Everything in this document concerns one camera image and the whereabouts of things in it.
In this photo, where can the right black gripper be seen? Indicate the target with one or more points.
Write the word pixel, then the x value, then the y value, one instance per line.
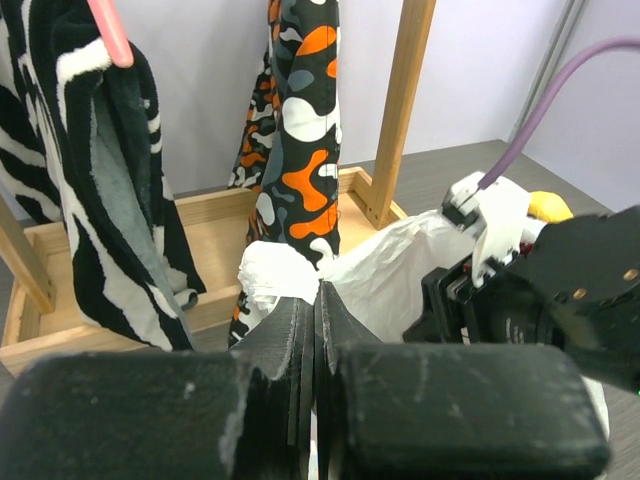
pixel 455 310

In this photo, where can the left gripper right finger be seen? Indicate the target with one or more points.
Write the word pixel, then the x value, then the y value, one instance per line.
pixel 448 411

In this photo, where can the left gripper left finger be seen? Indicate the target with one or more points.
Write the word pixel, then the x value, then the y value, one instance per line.
pixel 239 414

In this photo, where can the white plastic bag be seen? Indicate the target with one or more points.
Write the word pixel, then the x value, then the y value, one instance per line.
pixel 378 281

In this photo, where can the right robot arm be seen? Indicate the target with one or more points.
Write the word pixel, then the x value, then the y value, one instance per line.
pixel 576 288

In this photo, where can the yellow pear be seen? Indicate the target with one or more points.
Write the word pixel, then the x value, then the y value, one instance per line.
pixel 548 207

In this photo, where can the wooden clothes rack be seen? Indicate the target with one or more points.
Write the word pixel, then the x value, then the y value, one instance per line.
pixel 42 316

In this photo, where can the orange camouflage cloth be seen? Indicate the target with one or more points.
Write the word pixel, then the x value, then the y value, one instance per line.
pixel 292 136

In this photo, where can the zebra print cloth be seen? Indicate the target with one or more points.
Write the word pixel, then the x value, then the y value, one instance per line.
pixel 81 144

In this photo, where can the pink clothes hanger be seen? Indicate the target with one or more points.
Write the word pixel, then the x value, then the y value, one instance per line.
pixel 112 32

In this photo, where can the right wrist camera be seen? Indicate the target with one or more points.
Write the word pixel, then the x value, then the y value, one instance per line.
pixel 494 217

